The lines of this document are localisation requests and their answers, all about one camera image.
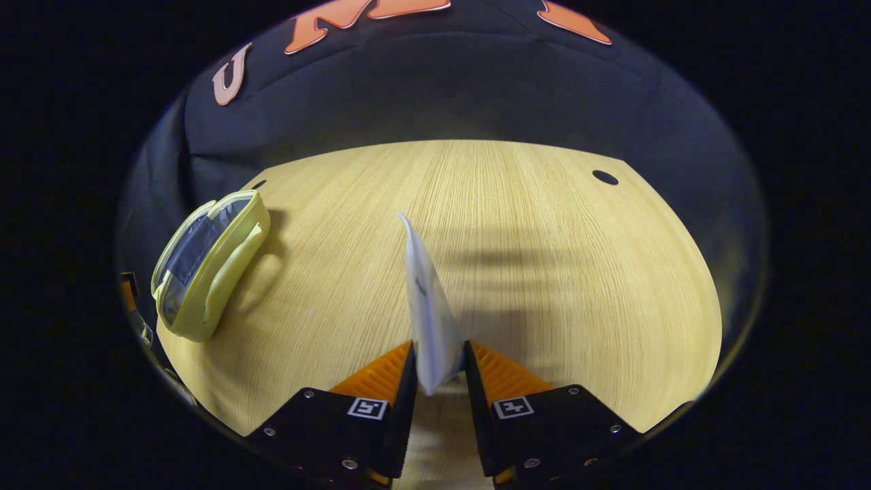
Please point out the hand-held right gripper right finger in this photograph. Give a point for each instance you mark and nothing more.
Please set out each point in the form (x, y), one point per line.
(476, 429)

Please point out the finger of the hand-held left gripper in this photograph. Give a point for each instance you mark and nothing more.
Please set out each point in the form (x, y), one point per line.
(128, 292)

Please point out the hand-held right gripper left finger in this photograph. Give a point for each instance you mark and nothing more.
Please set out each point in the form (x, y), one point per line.
(407, 422)

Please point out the small cream yellow suitcase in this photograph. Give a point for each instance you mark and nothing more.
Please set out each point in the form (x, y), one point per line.
(224, 265)

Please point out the white skincare sachet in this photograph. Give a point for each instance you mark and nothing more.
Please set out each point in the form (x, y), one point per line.
(429, 320)

